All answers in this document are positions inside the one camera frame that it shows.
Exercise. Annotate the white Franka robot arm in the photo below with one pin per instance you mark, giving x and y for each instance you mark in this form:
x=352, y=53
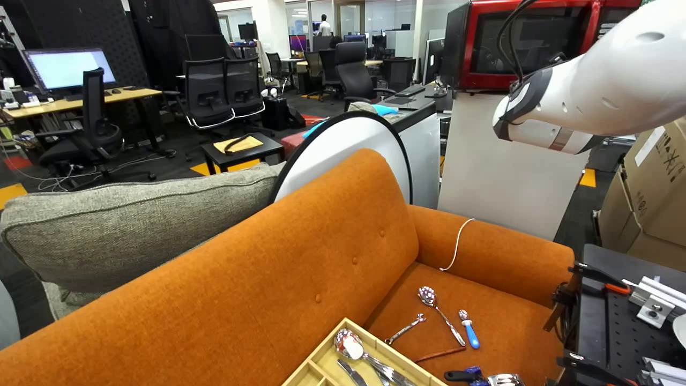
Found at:
x=614, y=86

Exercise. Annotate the red and black microwave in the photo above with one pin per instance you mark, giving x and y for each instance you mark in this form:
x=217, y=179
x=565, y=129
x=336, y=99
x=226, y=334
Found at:
x=623, y=29

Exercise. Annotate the teal flat item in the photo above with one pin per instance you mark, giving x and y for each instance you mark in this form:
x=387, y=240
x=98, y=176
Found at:
x=384, y=111

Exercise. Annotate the orange fabric sofa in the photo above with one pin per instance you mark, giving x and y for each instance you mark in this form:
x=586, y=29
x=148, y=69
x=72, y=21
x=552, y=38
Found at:
x=285, y=272

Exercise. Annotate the black low table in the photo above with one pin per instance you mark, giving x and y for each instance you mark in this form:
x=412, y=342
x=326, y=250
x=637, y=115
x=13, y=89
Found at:
x=243, y=152

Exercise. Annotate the yellow folder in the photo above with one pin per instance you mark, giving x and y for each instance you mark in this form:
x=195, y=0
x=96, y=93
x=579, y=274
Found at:
x=238, y=145

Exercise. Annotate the metal spoon with patterned head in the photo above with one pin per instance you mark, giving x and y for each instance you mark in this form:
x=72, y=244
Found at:
x=429, y=296

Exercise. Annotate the black mesh office chair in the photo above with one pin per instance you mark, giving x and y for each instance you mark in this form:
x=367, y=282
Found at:
x=207, y=93
x=246, y=86

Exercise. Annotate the silver spoon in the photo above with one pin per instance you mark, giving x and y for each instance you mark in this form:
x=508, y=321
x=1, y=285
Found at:
x=355, y=349

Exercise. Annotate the white cabinet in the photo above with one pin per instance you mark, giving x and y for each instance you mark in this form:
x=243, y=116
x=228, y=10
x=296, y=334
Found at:
x=500, y=173

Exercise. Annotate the person in white shirt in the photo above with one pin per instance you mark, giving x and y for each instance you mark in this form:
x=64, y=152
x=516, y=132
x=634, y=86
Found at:
x=324, y=26

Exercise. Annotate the wooden cutlery tray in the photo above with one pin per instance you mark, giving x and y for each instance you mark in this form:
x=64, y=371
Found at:
x=323, y=366

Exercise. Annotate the thin brown stick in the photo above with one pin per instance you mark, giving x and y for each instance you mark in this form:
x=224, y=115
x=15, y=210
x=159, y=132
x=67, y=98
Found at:
x=440, y=352

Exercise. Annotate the dark blue utensil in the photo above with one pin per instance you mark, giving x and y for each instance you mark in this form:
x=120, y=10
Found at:
x=464, y=375

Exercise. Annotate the grey fabric cushion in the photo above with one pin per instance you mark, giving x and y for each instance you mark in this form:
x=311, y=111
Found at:
x=129, y=229

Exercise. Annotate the shiny silver utensil head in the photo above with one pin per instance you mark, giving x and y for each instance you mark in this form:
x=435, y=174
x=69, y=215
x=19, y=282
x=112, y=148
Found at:
x=506, y=380

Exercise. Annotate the black tall-backed chair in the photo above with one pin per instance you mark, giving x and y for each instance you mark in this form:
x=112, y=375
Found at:
x=92, y=121

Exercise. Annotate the wooden office desk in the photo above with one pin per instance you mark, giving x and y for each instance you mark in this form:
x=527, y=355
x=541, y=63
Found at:
x=77, y=102

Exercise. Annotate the large lit computer monitor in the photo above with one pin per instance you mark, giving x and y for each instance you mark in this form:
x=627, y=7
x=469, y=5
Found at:
x=67, y=69

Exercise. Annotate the black perforated mounting stand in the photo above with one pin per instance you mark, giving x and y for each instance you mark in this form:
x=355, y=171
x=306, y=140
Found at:
x=614, y=335

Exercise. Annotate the brown cardboard box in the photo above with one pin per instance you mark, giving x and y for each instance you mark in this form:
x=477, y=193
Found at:
x=651, y=200

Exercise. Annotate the silver metal bracket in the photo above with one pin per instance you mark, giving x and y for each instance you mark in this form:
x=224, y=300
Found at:
x=655, y=301

